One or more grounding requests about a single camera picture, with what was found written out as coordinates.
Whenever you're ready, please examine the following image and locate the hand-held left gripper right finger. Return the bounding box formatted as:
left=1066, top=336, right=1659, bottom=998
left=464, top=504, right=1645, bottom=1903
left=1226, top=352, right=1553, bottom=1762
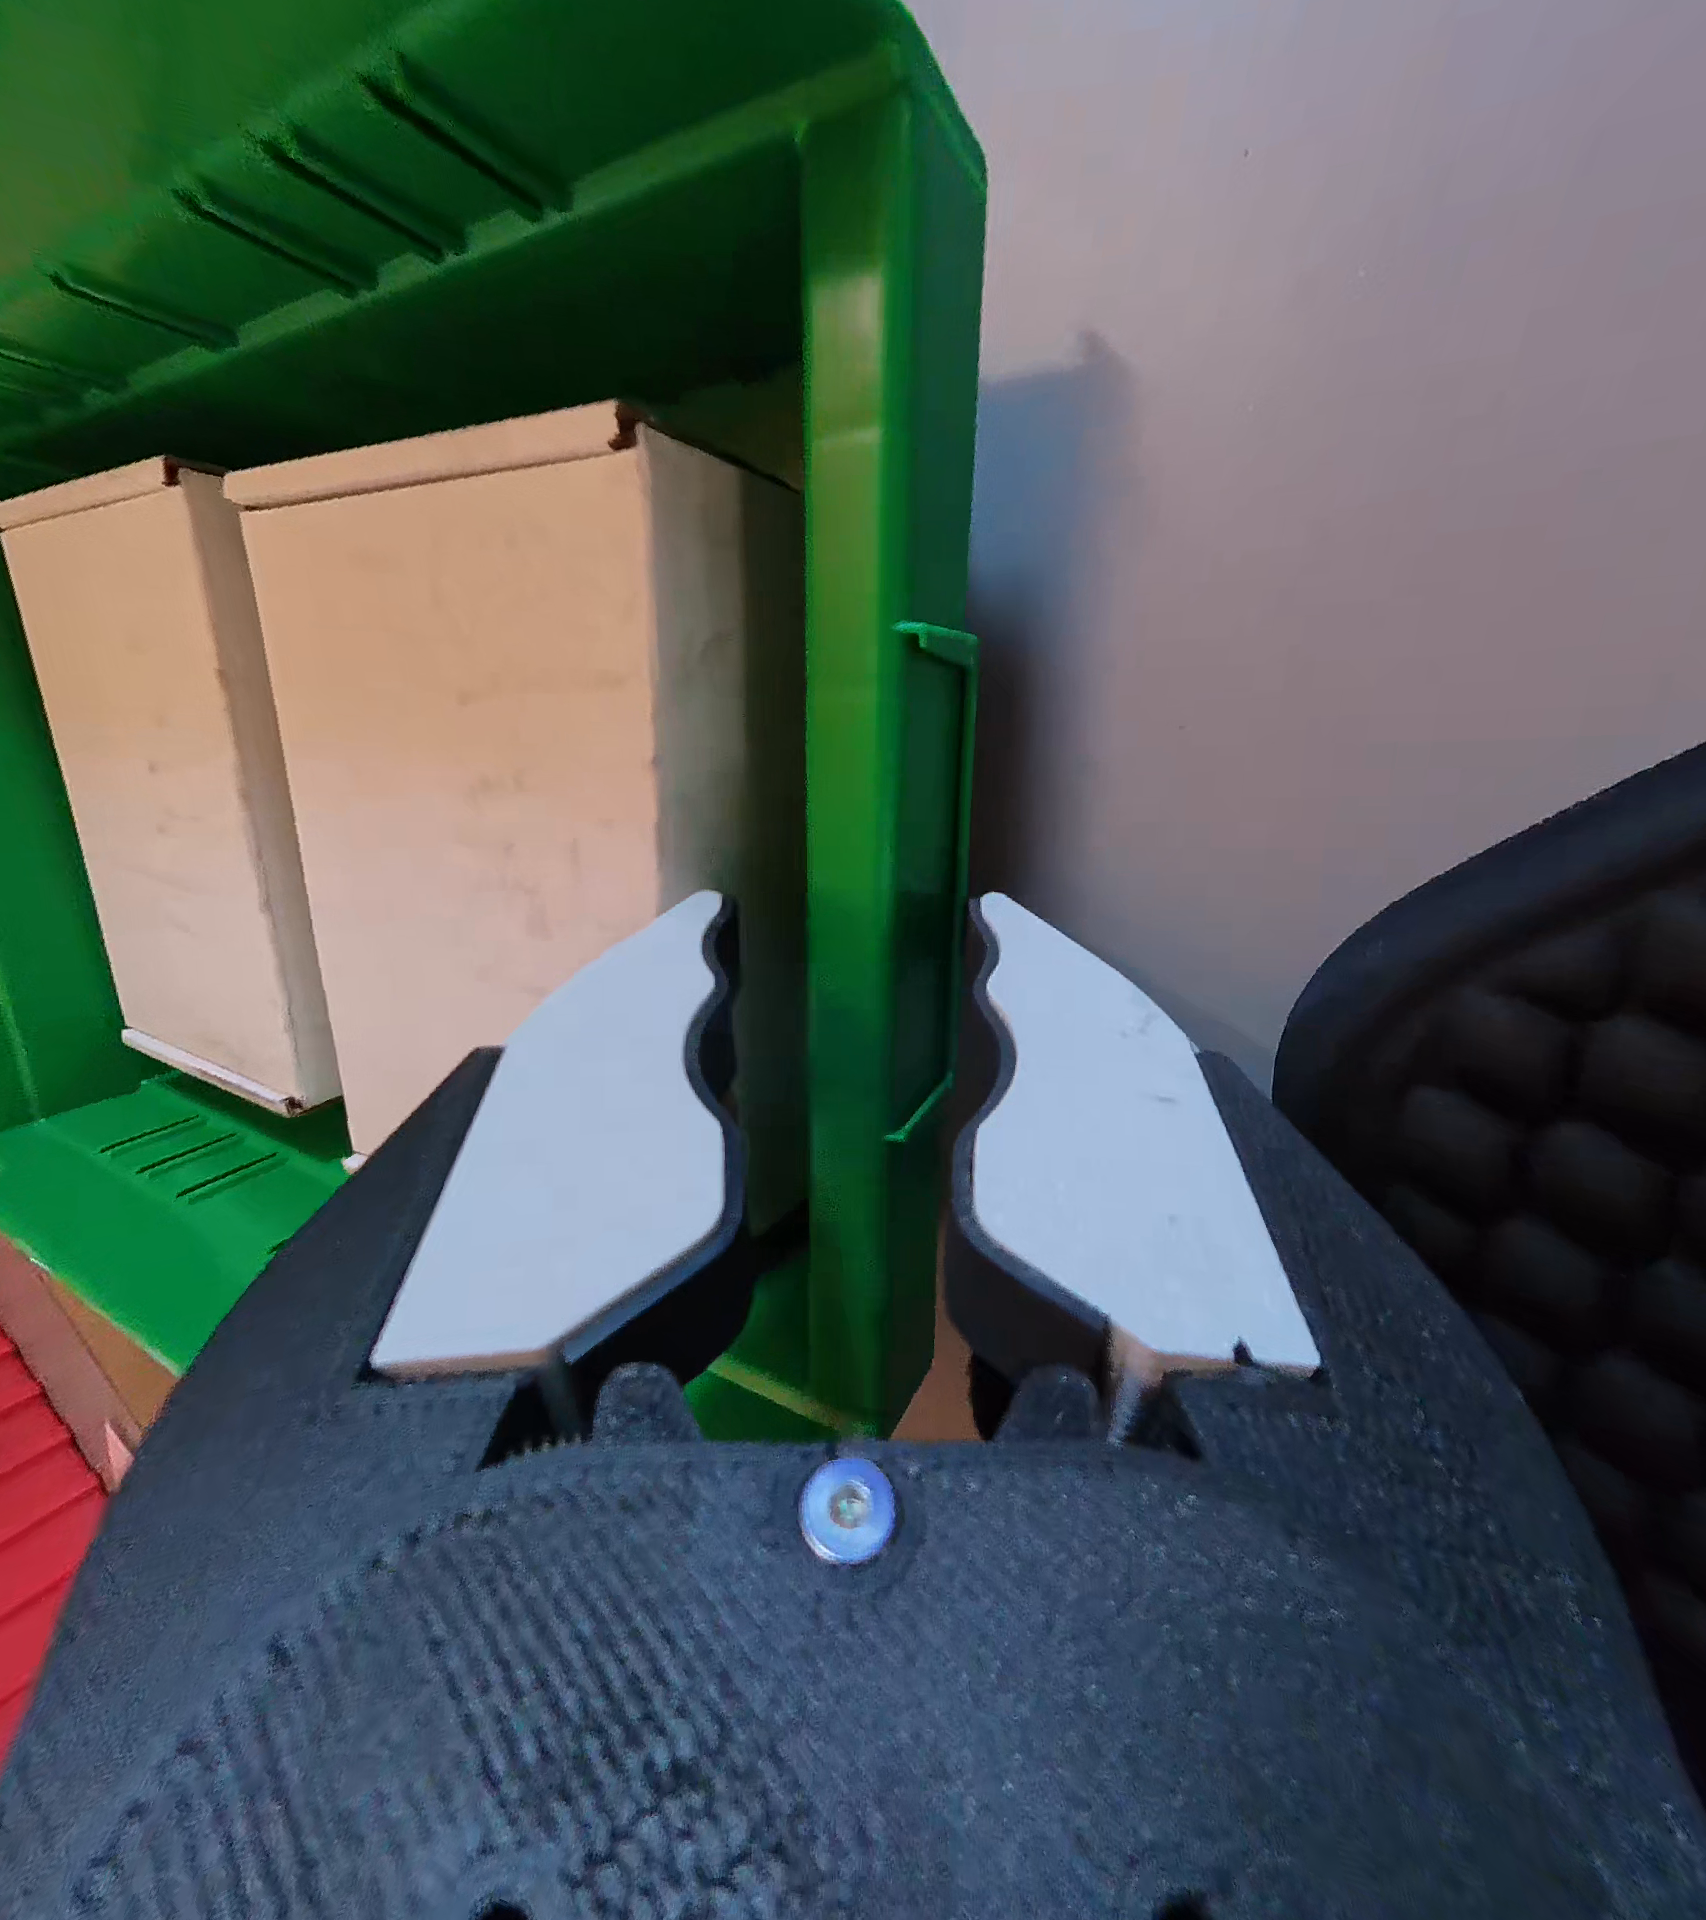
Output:
left=940, top=892, right=1324, bottom=1445

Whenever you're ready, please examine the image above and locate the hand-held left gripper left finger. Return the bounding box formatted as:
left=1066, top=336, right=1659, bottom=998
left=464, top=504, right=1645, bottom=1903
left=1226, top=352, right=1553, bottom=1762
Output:
left=369, top=890, right=753, bottom=1389

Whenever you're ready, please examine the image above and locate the large brown cardboard box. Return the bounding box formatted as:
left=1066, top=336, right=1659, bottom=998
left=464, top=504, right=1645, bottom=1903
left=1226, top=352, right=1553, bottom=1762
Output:
left=221, top=399, right=813, bottom=1160

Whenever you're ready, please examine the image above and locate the green plastic bin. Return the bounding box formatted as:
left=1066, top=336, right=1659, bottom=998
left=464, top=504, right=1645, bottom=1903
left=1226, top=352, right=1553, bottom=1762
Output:
left=0, top=0, right=989, bottom=1439

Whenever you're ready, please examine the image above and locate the small brown cardboard box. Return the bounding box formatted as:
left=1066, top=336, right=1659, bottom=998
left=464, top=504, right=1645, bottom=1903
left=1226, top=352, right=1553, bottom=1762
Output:
left=0, top=456, right=346, bottom=1121

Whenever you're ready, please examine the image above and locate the black foam-lined case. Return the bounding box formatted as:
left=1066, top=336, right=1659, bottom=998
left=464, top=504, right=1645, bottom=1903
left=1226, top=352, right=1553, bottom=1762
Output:
left=1269, top=695, right=1706, bottom=1895

